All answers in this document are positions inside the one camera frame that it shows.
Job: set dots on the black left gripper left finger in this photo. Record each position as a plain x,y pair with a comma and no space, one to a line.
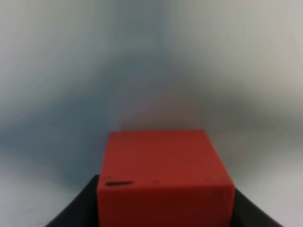
82,211

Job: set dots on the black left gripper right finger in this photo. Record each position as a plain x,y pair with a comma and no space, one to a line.
247,214

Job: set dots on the red block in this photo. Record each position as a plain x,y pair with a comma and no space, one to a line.
163,179

